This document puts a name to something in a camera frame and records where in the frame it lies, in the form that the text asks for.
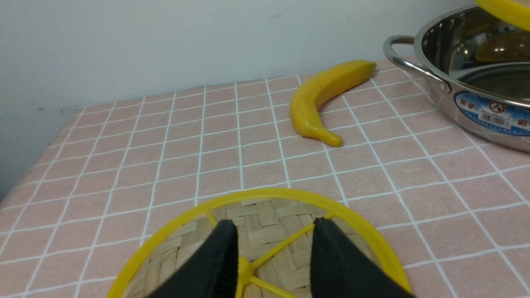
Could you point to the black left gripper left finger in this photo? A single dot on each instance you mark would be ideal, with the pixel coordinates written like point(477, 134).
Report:
point(211, 272)

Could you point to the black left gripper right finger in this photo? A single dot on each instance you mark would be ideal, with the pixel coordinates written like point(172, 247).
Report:
point(340, 270)

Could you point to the yellow bamboo steamer lid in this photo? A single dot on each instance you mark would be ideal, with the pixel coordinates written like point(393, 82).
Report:
point(275, 233)

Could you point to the yellow bamboo steamer basket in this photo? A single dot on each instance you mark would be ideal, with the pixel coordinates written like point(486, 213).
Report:
point(515, 12)

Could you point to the stainless steel pot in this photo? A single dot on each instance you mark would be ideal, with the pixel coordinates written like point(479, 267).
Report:
point(477, 68)

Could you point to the pink checkered tablecloth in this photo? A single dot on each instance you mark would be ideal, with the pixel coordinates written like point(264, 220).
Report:
point(453, 206)

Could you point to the yellow plastic banana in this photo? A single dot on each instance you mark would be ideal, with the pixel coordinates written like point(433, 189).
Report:
point(320, 88)

